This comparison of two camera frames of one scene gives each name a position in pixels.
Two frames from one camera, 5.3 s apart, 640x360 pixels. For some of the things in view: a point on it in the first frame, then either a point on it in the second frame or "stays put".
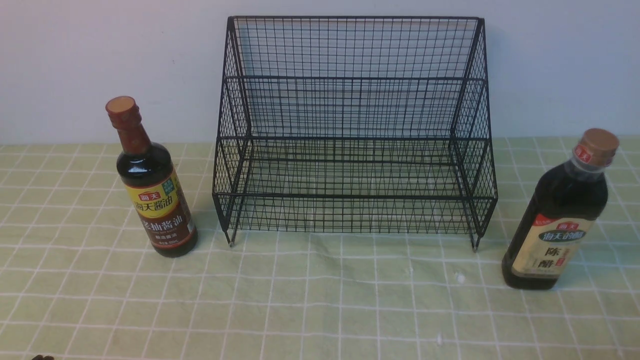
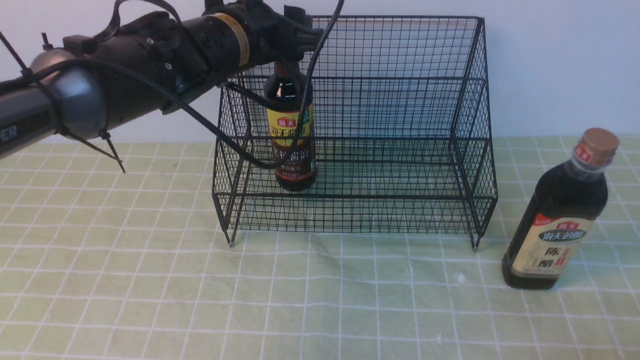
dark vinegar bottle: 567,200 stays put
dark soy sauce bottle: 146,172 to 285,92
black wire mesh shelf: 377,125 stays put
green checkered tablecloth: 76,283 stays put
